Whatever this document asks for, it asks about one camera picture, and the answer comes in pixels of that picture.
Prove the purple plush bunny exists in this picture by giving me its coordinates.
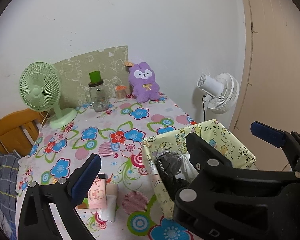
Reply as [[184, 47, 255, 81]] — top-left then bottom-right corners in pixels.
[[125, 62, 160, 103]]

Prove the yellow cartoon fabric bin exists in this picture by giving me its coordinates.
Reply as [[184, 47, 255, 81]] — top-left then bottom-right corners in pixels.
[[142, 119, 256, 219]]

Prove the cotton swab jar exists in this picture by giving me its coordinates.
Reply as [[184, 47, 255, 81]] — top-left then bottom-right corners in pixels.
[[115, 84, 127, 101]]

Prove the black speckled cloth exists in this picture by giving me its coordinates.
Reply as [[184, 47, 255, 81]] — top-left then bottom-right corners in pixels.
[[154, 151, 190, 201]]

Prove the white standing fan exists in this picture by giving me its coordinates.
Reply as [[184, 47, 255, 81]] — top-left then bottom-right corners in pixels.
[[197, 73, 240, 120]]

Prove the grey plaid pillow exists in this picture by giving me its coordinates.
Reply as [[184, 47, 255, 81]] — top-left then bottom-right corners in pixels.
[[0, 152, 19, 239]]

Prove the beige white sock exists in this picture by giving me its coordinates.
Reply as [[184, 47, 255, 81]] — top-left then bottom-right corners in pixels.
[[101, 183, 119, 223]]

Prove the green desk fan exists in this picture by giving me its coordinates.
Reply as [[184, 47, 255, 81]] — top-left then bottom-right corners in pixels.
[[18, 62, 77, 129]]

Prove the glass mason jar mug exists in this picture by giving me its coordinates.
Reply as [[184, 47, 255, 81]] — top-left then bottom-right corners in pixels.
[[85, 79, 109, 112]]

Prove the floral tablecloth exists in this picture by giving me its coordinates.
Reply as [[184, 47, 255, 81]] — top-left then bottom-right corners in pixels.
[[16, 95, 195, 239]]

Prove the green patterned cardboard panel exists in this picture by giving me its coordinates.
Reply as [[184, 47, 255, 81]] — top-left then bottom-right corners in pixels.
[[52, 45, 129, 108]]

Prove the green cup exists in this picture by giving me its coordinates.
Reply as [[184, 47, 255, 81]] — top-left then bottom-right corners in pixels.
[[89, 70, 102, 84]]

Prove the white cloth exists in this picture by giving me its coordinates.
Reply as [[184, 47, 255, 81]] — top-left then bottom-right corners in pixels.
[[180, 153, 199, 183]]

